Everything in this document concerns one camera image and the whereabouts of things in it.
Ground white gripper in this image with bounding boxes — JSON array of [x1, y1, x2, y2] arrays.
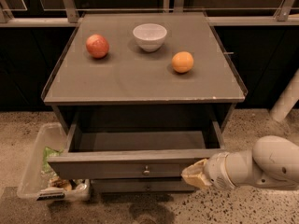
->
[[181, 152, 231, 190]]

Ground grey top drawer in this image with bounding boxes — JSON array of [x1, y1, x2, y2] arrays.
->
[[49, 121, 224, 179]]

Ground grey drawer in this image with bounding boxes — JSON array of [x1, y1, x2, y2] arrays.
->
[[49, 121, 224, 179], [91, 177, 195, 193]]

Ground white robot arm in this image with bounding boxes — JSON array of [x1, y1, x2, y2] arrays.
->
[[181, 135, 299, 190]]

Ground grey drawer cabinet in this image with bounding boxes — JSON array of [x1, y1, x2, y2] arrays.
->
[[41, 11, 249, 185]]

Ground grey bottom drawer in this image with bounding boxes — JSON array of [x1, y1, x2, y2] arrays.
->
[[91, 177, 195, 193]]

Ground orange fruit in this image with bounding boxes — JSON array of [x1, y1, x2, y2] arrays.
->
[[171, 51, 194, 74]]

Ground brown snack packet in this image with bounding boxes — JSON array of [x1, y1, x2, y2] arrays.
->
[[49, 176, 72, 191]]

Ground white ceramic bowl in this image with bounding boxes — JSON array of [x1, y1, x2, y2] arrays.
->
[[133, 23, 167, 52]]

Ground green snack bag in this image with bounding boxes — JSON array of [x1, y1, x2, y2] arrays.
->
[[42, 147, 63, 174]]

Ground clear plastic bin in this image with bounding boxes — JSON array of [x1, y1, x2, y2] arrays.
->
[[17, 122, 91, 202]]

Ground red apple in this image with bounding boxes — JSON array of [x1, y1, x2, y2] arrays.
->
[[86, 34, 109, 59]]

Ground metal railing frame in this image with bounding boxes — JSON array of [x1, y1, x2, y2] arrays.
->
[[0, 0, 299, 27]]

